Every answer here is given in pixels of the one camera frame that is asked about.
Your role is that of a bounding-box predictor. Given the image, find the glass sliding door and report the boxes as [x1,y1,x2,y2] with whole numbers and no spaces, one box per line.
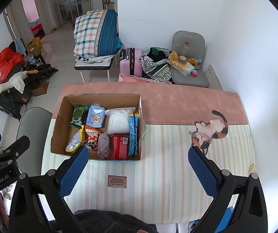
[47,0,91,27]

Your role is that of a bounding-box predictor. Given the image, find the blue stick packet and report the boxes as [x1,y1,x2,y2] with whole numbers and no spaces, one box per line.
[128,113,140,158]

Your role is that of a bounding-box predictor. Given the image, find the white goose plush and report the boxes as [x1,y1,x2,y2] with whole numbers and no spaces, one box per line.
[0,70,39,95]

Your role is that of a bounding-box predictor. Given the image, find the green snack packet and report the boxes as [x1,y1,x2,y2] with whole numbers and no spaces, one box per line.
[67,104,91,129]

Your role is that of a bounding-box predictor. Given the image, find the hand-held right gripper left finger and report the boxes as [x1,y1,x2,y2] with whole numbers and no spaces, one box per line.
[9,146,90,233]

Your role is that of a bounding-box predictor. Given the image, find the white leaning panel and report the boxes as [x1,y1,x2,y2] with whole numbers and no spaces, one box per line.
[202,64,223,91]

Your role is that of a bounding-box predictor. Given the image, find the clear plastic bottle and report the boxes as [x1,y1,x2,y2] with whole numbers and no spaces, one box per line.
[181,41,190,57]

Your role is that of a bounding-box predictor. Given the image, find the yellow rimmed silver packet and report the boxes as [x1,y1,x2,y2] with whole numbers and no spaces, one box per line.
[65,125,85,153]

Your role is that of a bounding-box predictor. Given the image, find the grey padded chair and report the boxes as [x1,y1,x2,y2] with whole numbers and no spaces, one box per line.
[171,31,210,88]

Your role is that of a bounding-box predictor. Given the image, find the yellow plastic bag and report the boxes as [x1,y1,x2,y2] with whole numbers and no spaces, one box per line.
[168,51,181,66]

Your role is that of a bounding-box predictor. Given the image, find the blue white tissue pack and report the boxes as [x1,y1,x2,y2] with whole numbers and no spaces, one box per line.
[86,104,106,129]

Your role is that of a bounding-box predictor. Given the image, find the red snack packet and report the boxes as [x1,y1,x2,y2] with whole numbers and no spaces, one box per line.
[107,134,130,160]

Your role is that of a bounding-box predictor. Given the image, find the plaid folded quilt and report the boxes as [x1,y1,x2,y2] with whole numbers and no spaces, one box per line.
[73,10,123,58]

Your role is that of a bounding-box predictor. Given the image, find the patterned tote bag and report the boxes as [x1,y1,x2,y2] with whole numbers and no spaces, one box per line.
[139,47,173,84]

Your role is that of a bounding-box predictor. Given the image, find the pink suitcase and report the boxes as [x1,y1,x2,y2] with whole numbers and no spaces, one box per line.
[119,48,143,78]

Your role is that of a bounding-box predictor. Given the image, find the red plastic bag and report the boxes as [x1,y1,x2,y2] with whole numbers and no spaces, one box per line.
[0,48,25,88]

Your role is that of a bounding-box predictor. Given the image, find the orange panda snack packet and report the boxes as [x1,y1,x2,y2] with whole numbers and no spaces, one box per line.
[84,125,104,151]

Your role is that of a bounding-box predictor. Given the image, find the grey round chair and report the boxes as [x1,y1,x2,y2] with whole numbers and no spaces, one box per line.
[16,107,53,175]

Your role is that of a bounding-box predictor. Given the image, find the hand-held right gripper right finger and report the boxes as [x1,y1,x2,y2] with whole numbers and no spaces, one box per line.
[188,146,268,233]

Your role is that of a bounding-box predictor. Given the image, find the light blue cloth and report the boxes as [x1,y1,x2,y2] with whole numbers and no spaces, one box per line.
[15,37,28,54]

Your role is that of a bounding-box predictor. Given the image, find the white tissue box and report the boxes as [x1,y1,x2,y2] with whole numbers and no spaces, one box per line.
[172,62,195,76]

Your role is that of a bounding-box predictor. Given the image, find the grey sock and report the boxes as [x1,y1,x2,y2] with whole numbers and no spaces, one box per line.
[96,133,111,159]

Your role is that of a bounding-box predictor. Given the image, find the small brown cardboard box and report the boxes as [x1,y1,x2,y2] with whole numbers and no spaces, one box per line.
[31,79,50,97]

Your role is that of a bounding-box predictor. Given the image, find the black folded stands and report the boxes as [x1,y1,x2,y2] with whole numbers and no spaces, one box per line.
[0,63,59,122]

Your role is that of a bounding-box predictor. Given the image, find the black white bench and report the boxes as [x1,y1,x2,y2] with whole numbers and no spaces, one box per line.
[74,55,116,83]

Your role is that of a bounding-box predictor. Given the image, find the person's dark fleece clothing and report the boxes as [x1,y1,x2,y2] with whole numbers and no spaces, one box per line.
[49,209,157,233]

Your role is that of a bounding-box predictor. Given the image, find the white powder bag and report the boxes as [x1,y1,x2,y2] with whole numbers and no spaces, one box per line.
[104,107,136,135]

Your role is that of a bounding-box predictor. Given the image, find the yellow cardboard box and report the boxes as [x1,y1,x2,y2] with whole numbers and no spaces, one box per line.
[27,37,43,56]

